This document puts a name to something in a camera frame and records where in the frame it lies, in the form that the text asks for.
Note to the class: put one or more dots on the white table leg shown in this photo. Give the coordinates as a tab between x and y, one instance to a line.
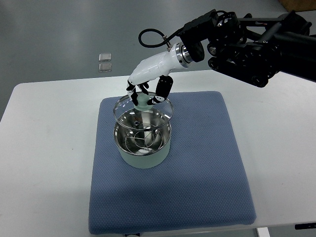
263	232

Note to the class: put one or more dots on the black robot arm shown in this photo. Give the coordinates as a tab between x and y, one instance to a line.
251	49

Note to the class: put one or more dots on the metal floor plate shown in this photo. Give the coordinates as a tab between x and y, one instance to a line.
105	67
104	57

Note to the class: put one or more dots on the upper metal floor plate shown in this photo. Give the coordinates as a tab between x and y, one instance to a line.
104	57

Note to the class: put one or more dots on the green pot with steel interior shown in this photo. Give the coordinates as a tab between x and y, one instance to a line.
143	142

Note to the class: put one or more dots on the glass lid with green knob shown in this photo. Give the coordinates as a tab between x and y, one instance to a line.
142	111

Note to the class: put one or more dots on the blue quilted mat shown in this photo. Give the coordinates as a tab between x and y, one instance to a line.
202	182

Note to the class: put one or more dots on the lower metal floor plate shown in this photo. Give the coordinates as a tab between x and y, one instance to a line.
105	67

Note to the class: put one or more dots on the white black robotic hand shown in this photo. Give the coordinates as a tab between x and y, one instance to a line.
158	66

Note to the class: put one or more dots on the brown cardboard box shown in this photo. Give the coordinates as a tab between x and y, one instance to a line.
298	5

